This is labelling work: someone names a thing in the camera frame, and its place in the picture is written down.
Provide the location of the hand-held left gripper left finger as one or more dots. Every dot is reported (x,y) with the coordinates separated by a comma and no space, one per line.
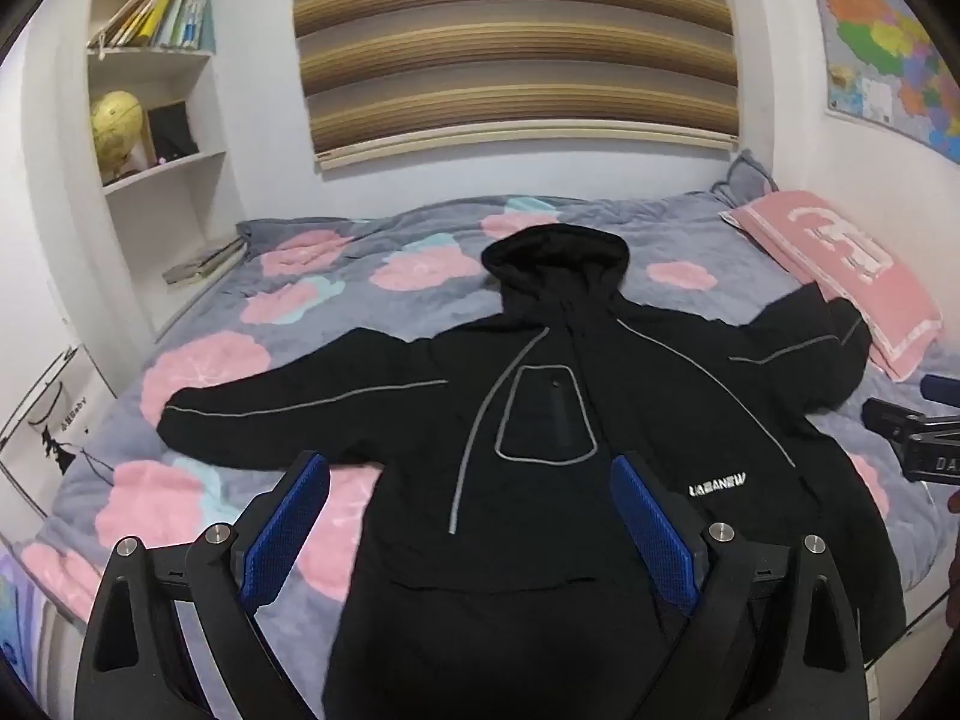
(289,532)

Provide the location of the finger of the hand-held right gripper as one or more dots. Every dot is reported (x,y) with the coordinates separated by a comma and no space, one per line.
(941,388)
(889,418)

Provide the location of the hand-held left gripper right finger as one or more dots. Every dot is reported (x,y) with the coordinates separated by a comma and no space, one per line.
(652,532)

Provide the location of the black hooded jacket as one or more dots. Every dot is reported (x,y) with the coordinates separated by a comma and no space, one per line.
(525,555)

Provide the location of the pink pillow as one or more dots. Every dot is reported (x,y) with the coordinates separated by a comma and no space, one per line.
(862,277)

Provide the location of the grey pillow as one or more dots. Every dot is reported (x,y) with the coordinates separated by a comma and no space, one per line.
(746,180)

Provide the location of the grey floral blanket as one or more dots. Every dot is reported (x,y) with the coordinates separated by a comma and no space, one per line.
(420,270)

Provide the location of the white bookshelf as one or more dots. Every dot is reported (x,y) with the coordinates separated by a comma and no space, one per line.
(169,169)

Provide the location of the black box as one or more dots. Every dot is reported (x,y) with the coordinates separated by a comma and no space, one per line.
(171,131)

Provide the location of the gold globe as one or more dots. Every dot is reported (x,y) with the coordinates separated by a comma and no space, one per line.
(116,124)

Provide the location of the striped brown window blind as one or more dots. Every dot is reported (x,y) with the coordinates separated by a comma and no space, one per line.
(510,52)

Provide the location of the row of books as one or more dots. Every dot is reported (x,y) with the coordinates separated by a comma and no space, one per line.
(157,15)

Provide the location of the colourful wall map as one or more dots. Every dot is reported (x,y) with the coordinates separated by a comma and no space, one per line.
(885,37)

